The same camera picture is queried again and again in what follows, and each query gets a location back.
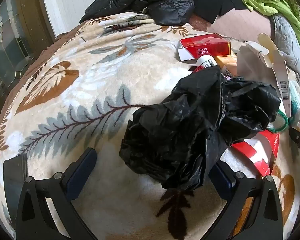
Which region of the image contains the green mesh net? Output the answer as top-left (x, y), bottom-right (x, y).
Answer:
top-left (267, 107), bottom-right (289, 133)

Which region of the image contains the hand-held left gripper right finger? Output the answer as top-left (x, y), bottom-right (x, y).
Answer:
top-left (209, 161), bottom-right (284, 240)

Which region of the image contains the black puffer jacket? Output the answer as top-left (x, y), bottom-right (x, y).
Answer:
top-left (79, 0), bottom-right (198, 26)

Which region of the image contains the red cigarette box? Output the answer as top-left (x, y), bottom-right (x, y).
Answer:
top-left (177, 33), bottom-right (232, 62)

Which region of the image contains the white plastic spray bottle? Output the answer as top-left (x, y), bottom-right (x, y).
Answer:
top-left (195, 55), bottom-right (219, 70)

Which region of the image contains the black cloth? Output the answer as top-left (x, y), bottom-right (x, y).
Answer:
top-left (190, 0), bottom-right (248, 24)

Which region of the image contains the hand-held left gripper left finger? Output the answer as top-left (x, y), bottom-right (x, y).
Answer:
top-left (15, 147), bottom-right (98, 240)

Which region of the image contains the black smartphone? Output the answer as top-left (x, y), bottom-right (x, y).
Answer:
top-left (3, 154), bottom-right (28, 218)

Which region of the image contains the pink padded cushion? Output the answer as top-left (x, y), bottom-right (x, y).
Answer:
top-left (190, 7), bottom-right (275, 43)

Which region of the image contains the teal and white packet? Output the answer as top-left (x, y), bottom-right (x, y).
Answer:
top-left (289, 81), bottom-right (300, 128)

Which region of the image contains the orange cardboard box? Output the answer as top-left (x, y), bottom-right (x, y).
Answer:
top-left (214, 54), bottom-right (238, 78)

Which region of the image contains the lime green patterned quilt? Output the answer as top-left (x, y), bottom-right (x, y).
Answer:
top-left (231, 0), bottom-right (300, 63)

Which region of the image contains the wooden glass door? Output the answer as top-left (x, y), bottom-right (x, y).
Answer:
top-left (0, 0), bottom-right (55, 130)

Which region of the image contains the black plastic bag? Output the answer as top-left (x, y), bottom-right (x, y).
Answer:
top-left (118, 66), bottom-right (282, 190)

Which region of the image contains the red and white cardboard box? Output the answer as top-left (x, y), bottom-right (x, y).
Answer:
top-left (230, 131), bottom-right (280, 178)

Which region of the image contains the leaf-patterned beige blanket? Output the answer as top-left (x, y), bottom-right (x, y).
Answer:
top-left (0, 11), bottom-right (300, 240)

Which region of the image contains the white and blue medicine box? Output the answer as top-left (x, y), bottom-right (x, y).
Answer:
top-left (236, 33), bottom-right (292, 115)

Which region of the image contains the grey quilted pillow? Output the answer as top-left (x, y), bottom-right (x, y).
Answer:
top-left (270, 14), bottom-right (300, 78)

